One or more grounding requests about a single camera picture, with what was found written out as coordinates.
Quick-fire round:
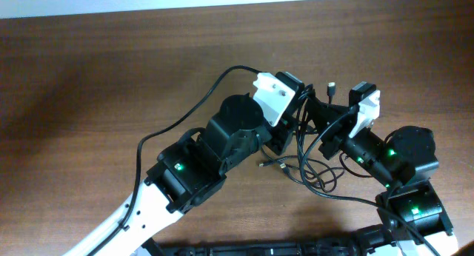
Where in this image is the black cable bundle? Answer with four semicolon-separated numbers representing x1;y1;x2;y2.
258;81;346;193

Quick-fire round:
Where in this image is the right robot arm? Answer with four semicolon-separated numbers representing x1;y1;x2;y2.
305;90;458;255

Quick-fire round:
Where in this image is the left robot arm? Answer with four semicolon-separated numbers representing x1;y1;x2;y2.
68;92;298;255

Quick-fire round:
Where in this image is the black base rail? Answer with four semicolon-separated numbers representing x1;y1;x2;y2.
135;224;402;256

